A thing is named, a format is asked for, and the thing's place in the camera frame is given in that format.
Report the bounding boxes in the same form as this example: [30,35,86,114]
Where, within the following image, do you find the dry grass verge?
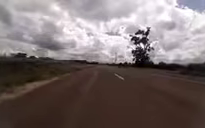
[0,57,91,98]

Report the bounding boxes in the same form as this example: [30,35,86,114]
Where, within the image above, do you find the distant dark bushes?
[0,51,99,65]

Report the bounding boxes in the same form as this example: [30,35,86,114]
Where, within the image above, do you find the white road edge line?
[149,72,205,88]

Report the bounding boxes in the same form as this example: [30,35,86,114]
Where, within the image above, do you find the white dashed centre line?
[113,72,126,82]

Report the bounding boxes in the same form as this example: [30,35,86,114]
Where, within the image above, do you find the reddish brown asphalt road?
[0,64,205,128]

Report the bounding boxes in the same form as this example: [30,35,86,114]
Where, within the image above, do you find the low dark bushes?
[106,60,205,77]

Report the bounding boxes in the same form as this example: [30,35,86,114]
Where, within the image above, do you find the pale sandy road shoulder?
[0,66,91,108]

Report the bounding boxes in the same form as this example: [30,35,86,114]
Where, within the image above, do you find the tall dark tree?
[128,26,156,66]

